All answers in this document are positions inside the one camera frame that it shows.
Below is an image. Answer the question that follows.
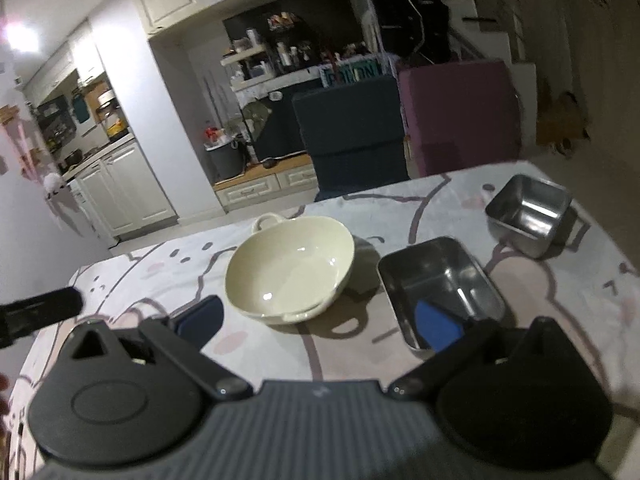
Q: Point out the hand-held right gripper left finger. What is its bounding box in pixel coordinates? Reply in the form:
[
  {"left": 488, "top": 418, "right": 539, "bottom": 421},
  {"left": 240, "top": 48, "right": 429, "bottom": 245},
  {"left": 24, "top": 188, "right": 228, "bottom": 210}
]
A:
[{"left": 61, "top": 295, "right": 253, "bottom": 404}]

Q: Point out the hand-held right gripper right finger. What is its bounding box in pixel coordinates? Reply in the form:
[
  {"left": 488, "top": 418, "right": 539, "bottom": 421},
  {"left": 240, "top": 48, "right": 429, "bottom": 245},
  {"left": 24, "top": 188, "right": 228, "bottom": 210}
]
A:
[{"left": 389, "top": 300, "right": 577, "bottom": 402}]

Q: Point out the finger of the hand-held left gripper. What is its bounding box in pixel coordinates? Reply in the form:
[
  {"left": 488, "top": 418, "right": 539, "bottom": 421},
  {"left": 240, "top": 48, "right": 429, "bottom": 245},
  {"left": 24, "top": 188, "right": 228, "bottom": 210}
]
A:
[{"left": 0, "top": 287, "right": 84, "bottom": 347}]

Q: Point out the rectangular steel container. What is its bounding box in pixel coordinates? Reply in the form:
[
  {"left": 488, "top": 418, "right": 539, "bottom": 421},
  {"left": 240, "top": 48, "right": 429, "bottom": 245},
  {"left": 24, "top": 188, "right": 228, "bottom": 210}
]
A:
[{"left": 377, "top": 236, "right": 507, "bottom": 352}]

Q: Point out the cream bowl with handles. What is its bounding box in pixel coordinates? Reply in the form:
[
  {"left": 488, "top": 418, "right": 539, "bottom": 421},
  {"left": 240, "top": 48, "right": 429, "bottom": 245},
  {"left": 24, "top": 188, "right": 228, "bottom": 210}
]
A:
[{"left": 225, "top": 213, "right": 356, "bottom": 324}]

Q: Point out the square steel container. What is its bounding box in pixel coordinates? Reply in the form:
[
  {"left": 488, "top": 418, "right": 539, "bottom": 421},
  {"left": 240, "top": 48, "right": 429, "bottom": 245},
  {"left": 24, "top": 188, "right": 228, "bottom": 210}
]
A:
[{"left": 485, "top": 174, "right": 574, "bottom": 259}]

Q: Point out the white kitchen cabinet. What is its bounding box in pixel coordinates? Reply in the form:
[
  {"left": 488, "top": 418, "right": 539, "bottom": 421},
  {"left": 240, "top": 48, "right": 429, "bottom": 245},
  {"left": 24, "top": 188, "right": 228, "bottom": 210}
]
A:
[{"left": 69, "top": 139, "right": 179, "bottom": 242}]

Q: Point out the low wood-top drawer cabinet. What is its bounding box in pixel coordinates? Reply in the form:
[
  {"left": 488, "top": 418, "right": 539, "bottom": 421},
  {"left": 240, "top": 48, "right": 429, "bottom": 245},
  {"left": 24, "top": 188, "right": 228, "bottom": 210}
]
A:
[{"left": 213, "top": 152, "right": 321, "bottom": 214}]

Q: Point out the grey trash bin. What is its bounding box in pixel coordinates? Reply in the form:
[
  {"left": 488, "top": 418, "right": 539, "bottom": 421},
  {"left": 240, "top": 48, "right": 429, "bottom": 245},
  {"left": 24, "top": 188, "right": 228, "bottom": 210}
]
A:
[{"left": 205, "top": 141, "right": 247, "bottom": 182}]

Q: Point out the electric fan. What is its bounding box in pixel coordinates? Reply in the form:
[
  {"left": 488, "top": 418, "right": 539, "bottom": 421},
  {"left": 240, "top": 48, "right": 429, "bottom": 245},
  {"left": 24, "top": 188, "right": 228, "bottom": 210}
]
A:
[{"left": 239, "top": 100, "right": 272, "bottom": 137}]

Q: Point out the purple seat cube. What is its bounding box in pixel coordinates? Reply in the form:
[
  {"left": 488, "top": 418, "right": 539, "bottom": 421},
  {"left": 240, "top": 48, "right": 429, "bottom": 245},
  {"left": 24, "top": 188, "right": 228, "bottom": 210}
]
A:
[{"left": 397, "top": 59, "right": 524, "bottom": 178}]

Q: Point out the dark blue seat cube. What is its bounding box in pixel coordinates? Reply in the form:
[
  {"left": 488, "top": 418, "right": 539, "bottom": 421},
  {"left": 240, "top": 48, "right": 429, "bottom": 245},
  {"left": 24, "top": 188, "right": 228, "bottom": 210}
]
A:
[{"left": 291, "top": 76, "right": 409, "bottom": 197}]

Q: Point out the brown cardboard box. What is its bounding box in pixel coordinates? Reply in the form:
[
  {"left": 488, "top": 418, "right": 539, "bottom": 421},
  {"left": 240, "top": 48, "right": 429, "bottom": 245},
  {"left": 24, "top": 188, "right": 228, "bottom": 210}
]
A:
[{"left": 536, "top": 91, "right": 592, "bottom": 155}]

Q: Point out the teal lettered box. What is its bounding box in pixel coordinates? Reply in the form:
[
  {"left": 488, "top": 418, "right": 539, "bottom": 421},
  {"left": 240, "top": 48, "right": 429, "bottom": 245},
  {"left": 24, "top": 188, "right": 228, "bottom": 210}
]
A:
[{"left": 320, "top": 59, "right": 382, "bottom": 89}]

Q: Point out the black hanging garment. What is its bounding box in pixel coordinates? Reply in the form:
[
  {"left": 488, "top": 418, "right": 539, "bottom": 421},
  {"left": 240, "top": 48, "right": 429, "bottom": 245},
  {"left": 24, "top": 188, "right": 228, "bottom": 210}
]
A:
[{"left": 372, "top": 0, "right": 452, "bottom": 67}]

